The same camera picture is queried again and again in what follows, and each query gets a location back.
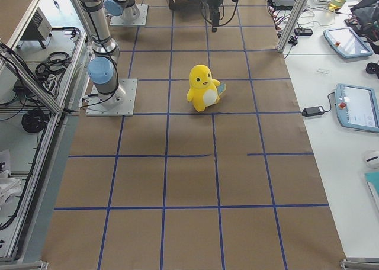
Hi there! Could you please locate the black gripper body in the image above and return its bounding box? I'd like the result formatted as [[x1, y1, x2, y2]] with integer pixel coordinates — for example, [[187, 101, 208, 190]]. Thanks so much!
[[206, 0, 223, 33]]

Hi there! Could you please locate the yellow plush toy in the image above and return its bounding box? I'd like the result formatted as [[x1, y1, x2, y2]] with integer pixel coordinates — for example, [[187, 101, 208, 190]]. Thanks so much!
[[186, 65, 226, 113]]

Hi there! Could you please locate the yellow drink bottle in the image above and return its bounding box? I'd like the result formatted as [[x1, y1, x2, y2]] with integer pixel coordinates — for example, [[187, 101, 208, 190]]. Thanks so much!
[[327, 0, 346, 12]]

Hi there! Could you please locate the blue teach pendant upper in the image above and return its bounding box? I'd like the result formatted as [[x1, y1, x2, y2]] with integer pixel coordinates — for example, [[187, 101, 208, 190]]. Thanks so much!
[[323, 27, 374, 59]]

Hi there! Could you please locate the blue teach pendant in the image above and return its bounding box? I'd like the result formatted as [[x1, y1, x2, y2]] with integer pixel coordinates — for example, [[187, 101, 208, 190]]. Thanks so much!
[[335, 83, 378, 133], [323, 27, 374, 59]]

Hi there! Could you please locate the black power adapter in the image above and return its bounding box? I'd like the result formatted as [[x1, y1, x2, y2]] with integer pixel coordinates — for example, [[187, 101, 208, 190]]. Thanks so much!
[[301, 106, 325, 117]]

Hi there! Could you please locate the grey control box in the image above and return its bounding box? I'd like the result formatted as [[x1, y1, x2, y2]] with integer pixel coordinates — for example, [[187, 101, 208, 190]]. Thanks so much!
[[20, 7, 52, 49]]

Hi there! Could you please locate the blue teach pendant lower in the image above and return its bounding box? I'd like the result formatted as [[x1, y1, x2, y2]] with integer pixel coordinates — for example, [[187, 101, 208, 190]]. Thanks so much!
[[335, 83, 378, 133]]

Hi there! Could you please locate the brown paper table mat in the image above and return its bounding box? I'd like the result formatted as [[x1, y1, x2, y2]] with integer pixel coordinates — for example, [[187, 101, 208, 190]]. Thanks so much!
[[42, 0, 344, 269]]

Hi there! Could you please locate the teal notebook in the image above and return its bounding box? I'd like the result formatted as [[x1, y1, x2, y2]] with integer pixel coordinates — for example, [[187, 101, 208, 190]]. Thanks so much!
[[364, 171, 379, 208]]

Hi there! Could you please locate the aluminium frame post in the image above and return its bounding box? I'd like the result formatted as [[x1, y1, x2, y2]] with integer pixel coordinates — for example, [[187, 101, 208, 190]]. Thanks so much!
[[277, 0, 308, 53]]

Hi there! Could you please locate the aluminium frame rail left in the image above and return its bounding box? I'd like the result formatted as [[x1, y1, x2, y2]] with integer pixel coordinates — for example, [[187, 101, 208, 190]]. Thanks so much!
[[1, 0, 74, 263]]

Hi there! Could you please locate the coiled black cable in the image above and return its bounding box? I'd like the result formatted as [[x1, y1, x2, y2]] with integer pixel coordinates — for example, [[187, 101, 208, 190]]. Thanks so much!
[[21, 108, 46, 134]]

